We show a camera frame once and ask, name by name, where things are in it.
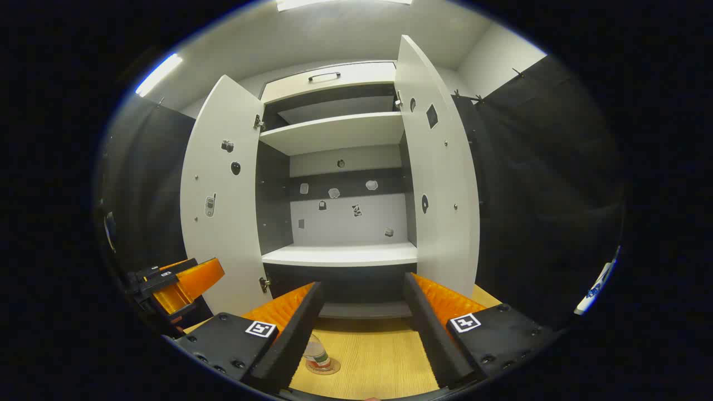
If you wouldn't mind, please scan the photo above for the black backdrop cloth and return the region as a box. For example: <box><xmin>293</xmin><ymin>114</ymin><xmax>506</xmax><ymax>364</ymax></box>
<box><xmin>97</xmin><ymin>55</ymin><xmax>623</xmax><ymax>335</ymax></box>

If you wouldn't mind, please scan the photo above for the clear plastic bottle red label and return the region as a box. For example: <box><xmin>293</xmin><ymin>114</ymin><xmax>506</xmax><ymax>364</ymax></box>
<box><xmin>302</xmin><ymin>333</ymin><xmax>333</xmax><ymax>371</ymax></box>

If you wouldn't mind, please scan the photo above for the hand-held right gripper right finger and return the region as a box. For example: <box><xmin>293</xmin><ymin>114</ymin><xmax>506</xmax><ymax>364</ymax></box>
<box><xmin>403</xmin><ymin>272</ymin><xmax>555</xmax><ymax>390</ymax></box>

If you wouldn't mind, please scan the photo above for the white board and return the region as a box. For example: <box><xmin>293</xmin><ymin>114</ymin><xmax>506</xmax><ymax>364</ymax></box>
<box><xmin>574</xmin><ymin>262</ymin><xmax>619</xmax><ymax>316</ymax></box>

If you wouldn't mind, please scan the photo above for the white cabinet shelf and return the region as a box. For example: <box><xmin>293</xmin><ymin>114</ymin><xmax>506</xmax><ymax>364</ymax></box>
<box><xmin>259</xmin><ymin>111</ymin><xmax>406</xmax><ymax>157</ymax></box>
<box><xmin>262</xmin><ymin>242</ymin><xmax>418</xmax><ymax>268</ymax></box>

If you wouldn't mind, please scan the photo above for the round wooden coaster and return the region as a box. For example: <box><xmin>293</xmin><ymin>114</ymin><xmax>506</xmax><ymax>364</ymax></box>
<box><xmin>305</xmin><ymin>356</ymin><xmax>342</xmax><ymax>375</ymax></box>

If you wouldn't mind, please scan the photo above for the ceiling light panel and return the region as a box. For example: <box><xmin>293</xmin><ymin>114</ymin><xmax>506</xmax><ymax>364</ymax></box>
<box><xmin>135</xmin><ymin>53</ymin><xmax>183</xmax><ymax>96</ymax></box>
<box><xmin>276</xmin><ymin>0</ymin><xmax>413</xmax><ymax>12</ymax></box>

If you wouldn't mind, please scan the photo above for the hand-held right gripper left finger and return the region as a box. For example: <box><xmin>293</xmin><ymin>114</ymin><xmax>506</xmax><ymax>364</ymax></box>
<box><xmin>172</xmin><ymin>281</ymin><xmax>325</xmax><ymax>397</ymax></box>

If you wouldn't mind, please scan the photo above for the white drawer front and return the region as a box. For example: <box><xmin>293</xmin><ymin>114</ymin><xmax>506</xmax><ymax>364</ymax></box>
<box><xmin>262</xmin><ymin>61</ymin><xmax>397</xmax><ymax>104</ymax></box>

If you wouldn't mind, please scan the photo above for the white cabinet door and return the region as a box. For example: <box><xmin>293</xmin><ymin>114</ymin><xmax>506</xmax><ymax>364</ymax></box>
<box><xmin>179</xmin><ymin>74</ymin><xmax>274</xmax><ymax>317</ymax></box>
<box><xmin>394</xmin><ymin>35</ymin><xmax>481</xmax><ymax>299</ymax></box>

